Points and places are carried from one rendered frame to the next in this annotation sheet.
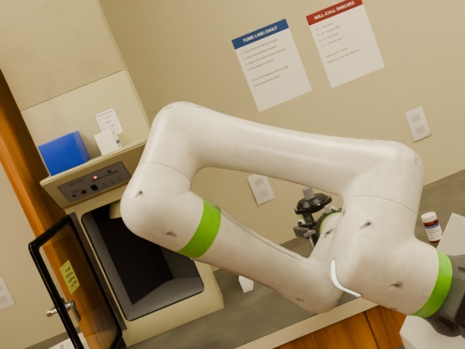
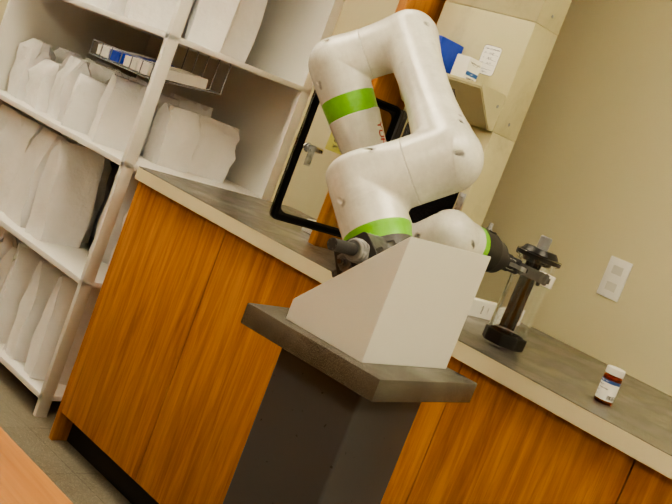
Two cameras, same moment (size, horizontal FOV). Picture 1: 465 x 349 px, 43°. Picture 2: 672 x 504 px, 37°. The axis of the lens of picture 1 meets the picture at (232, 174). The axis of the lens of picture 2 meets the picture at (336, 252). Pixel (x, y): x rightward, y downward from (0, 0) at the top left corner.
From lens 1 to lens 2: 152 cm
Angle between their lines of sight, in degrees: 42
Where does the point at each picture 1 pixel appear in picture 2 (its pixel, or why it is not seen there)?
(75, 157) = not seen: hidden behind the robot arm
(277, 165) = (405, 92)
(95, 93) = (501, 26)
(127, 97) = (518, 48)
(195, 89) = (647, 127)
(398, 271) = (349, 191)
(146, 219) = (313, 58)
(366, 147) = (446, 117)
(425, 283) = (355, 218)
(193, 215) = (341, 85)
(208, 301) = not seen: hidden behind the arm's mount
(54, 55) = not seen: outside the picture
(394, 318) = (475, 399)
